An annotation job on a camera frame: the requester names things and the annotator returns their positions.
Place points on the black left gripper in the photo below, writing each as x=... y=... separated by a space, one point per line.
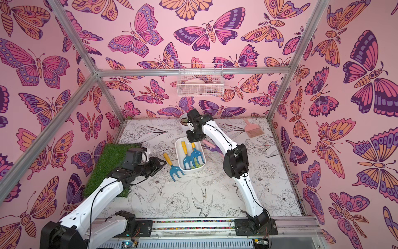
x=155 y=164

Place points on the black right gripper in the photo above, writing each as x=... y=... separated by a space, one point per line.
x=193 y=135

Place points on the purple rake pink handle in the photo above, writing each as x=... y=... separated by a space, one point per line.
x=212 y=147

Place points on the blue rake yellow handle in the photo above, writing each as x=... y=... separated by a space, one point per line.
x=187 y=161
x=174 y=171
x=196 y=155

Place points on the green rake wooden handle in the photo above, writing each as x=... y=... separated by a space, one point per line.
x=197 y=166

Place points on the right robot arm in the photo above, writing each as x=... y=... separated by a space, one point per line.
x=235 y=165

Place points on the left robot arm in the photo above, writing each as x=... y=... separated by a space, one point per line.
x=76 y=230

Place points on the white storage tray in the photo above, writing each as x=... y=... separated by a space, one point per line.
x=181 y=156

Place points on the white plant pot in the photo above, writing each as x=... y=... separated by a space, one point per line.
x=184 y=122

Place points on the green artificial grass mat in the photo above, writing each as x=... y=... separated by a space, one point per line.
x=112 y=157

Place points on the pink hand brush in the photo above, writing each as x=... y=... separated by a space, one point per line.
x=252 y=130

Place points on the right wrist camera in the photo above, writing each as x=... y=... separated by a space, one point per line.
x=194 y=116

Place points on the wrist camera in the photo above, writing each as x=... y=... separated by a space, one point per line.
x=194 y=116
x=135 y=158

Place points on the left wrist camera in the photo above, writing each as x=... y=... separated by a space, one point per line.
x=135 y=158

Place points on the white wire basket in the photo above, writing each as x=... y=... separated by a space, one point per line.
x=203 y=79

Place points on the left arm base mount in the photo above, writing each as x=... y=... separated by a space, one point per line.
x=135 y=227

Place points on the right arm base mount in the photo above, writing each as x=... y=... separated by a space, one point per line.
x=250 y=227

